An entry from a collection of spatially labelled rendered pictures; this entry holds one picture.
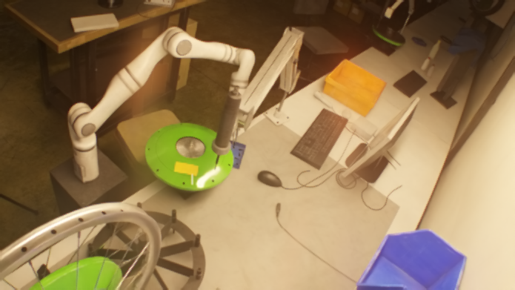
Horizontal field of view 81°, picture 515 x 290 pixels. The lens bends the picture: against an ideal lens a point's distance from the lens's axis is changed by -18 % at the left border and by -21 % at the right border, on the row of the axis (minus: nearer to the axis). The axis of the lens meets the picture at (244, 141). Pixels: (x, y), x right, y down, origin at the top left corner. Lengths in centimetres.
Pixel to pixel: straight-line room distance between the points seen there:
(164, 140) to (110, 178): 31
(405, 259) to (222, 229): 63
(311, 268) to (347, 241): 21
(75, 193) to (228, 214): 59
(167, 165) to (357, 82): 151
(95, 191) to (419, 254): 113
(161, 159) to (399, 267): 82
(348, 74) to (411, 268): 159
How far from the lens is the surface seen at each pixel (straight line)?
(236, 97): 89
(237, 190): 141
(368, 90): 239
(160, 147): 127
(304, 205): 146
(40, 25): 230
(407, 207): 174
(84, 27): 218
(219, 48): 135
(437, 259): 101
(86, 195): 143
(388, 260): 106
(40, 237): 45
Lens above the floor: 198
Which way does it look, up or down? 41 degrees down
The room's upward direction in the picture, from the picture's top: 18 degrees clockwise
